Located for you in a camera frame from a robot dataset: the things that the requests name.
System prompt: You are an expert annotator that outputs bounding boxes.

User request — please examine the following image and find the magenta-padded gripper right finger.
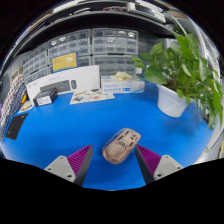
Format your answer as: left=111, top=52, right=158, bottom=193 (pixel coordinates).
left=134, top=143, right=185, bottom=186

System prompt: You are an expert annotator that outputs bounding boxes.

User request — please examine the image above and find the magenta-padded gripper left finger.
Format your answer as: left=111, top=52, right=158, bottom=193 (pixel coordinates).
left=43, top=143, right=95, bottom=187

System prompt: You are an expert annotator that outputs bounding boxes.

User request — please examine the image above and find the transparent pink computer mouse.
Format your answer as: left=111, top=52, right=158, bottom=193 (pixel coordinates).
left=102, top=127, right=142, bottom=165

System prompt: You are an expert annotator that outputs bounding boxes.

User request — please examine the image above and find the black mouse pad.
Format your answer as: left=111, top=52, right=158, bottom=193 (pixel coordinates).
left=5, top=113, right=30, bottom=141

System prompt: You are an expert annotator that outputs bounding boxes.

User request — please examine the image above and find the printed sticker sheet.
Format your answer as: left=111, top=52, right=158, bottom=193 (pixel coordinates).
left=69, top=88, right=116, bottom=106
left=17, top=100, right=35, bottom=115

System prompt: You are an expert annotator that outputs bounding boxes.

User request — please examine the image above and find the small black box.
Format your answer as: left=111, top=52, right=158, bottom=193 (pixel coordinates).
left=32, top=87, right=59, bottom=108

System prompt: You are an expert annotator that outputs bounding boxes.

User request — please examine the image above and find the navy polka-dot cloth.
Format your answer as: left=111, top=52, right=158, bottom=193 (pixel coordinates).
left=0, top=83, right=28, bottom=143

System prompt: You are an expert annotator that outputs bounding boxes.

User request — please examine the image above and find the long white keyboard box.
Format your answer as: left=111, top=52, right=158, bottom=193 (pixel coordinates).
left=25, top=64, right=101, bottom=101

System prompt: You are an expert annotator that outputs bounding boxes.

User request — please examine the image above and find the red blue checkered cloth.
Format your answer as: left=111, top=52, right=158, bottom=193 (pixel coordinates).
left=0, top=74, right=26, bottom=128

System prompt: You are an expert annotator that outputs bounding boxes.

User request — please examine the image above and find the white and blue tissue box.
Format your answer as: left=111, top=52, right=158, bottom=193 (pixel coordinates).
left=100, top=71, right=146, bottom=95

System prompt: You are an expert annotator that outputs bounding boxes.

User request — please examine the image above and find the green plant in white pot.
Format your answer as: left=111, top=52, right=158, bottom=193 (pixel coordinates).
left=130, top=32, right=224, bottom=130

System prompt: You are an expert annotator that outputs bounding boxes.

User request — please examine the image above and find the beige wicker basket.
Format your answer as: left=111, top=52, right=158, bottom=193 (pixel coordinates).
left=10, top=66, right=24, bottom=83

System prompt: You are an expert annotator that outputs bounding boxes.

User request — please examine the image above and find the yellow and blue card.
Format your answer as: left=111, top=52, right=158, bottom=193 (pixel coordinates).
left=51, top=51, right=79, bottom=73

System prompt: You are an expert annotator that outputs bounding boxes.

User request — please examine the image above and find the dark wall shelf unit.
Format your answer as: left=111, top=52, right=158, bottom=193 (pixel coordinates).
left=6, top=0, right=188, bottom=48

